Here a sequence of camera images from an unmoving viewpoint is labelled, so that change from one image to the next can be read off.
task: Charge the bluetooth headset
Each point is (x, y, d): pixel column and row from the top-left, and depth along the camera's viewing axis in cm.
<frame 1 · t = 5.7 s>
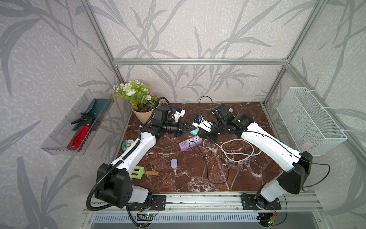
left hand: (194, 130, 72), fingers open
right hand: (200, 133, 74), fingers closed
artificial white flower plant: (141, 99, 95), point 22 cm above the table
purple power strip: (187, 144, 95), point 3 cm above the table

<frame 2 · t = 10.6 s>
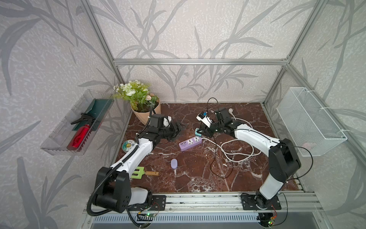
left hand: (185, 129, 80), fingers open
right hand: (198, 128, 86), fingers open
the named things where they were.

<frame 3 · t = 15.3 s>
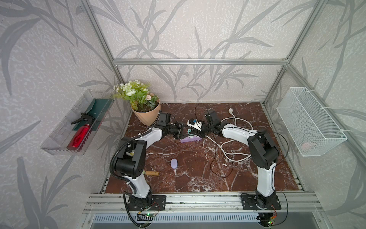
left hand: (191, 128, 87), fingers open
right hand: (190, 128, 92), fingers open
purple power strip: (191, 138, 98), point 3 cm above the table
the other named things where they were.

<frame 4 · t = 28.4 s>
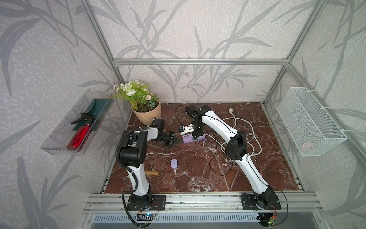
left hand: (181, 138, 93), fingers closed
right hand: (194, 132, 94), fingers open
the named things where they were.

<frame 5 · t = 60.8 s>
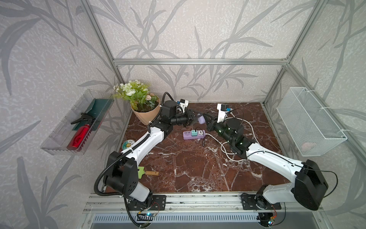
left hand: (203, 117, 73), fingers open
right hand: (201, 116, 75), fingers closed
teal usb charger plug: (193, 133, 96), point 7 cm above the table
the other named things where they were.

